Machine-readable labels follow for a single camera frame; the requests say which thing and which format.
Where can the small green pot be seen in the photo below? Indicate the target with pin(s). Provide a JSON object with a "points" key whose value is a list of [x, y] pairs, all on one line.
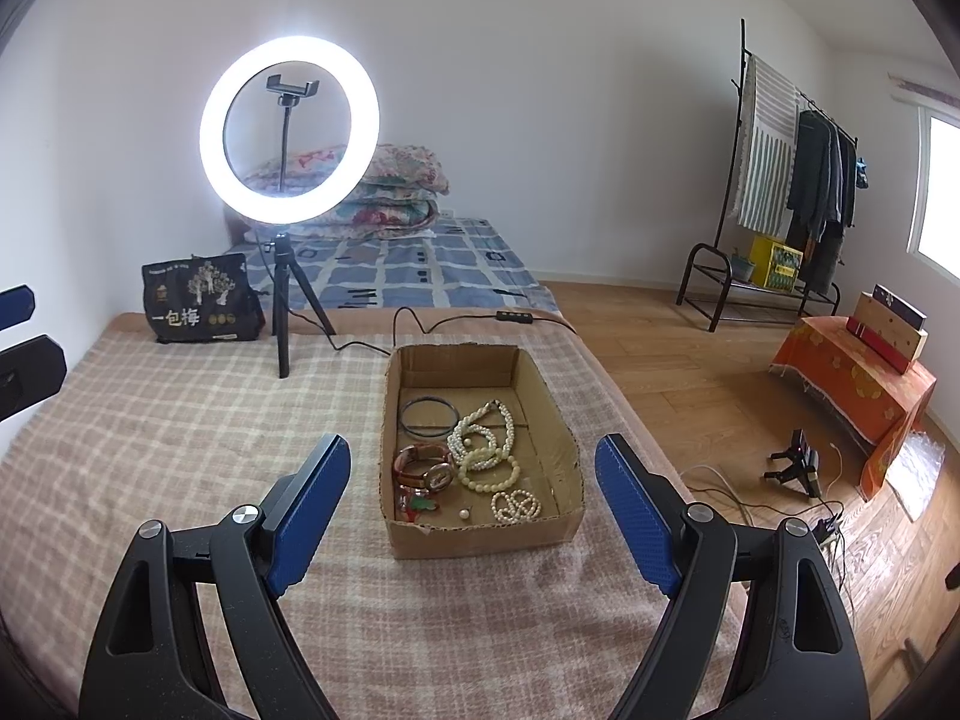
{"points": [[742, 266]]}

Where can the thin blue bangle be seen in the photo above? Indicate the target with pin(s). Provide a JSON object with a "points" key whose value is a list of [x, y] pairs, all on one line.
{"points": [[405, 420]]}

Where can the black metal clothes rack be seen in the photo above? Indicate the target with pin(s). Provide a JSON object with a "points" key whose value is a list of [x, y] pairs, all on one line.
{"points": [[701, 247]]}

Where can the cardboard box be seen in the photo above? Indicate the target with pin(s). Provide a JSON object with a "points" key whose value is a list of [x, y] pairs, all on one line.
{"points": [[480, 536]]}

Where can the window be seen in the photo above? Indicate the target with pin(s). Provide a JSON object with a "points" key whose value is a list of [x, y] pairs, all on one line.
{"points": [[941, 195]]}

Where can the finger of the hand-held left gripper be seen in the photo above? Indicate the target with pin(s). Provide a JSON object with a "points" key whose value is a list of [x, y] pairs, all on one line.
{"points": [[15, 306], [26, 379]]}

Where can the black printed snack bag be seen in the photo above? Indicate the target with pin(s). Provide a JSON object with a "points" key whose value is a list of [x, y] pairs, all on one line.
{"points": [[202, 292]]}

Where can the folded floral quilts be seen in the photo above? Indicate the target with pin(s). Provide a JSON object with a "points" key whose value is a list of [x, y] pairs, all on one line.
{"points": [[390, 165]]}

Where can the black power adapter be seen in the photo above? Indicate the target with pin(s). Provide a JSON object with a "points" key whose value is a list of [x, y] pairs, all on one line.
{"points": [[829, 531]]}

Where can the orange floral cloth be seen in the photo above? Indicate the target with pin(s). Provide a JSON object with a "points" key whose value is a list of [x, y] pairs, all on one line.
{"points": [[847, 382]]}

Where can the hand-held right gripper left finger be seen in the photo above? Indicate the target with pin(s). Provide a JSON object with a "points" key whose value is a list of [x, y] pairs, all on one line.
{"points": [[315, 510]]}

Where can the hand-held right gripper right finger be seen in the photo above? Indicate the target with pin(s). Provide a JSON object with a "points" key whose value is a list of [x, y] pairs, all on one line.
{"points": [[637, 510]]}

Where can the black phone holder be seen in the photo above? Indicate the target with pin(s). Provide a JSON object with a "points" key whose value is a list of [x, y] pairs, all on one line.
{"points": [[292, 86]]}

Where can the tan gift box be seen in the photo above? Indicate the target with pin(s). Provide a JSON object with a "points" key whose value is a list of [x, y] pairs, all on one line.
{"points": [[889, 319]]}

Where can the small black tripod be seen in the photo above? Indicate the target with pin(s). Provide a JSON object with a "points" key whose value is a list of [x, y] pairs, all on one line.
{"points": [[799, 457]]}

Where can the red gift box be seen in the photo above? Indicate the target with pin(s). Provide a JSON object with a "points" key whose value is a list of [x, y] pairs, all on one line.
{"points": [[874, 343]]}

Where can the pink plaid blanket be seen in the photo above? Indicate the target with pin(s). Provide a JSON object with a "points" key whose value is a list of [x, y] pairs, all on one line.
{"points": [[187, 427]]}

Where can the yellow box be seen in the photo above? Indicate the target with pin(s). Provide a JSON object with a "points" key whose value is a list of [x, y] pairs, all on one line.
{"points": [[776, 262]]}

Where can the blue patterned bed sheet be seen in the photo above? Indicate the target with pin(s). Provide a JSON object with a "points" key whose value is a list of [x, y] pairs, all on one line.
{"points": [[420, 270]]}

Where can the dark hanging clothes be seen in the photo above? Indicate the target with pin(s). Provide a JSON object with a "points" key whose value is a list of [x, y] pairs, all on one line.
{"points": [[814, 165]]}

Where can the striped cloth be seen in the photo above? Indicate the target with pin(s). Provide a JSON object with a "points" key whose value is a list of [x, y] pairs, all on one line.
{"points": [[765, 150]]}

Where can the bubble wrap sheet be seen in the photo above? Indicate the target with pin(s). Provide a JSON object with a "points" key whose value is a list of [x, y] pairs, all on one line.
{"points": [[911, 472]]}

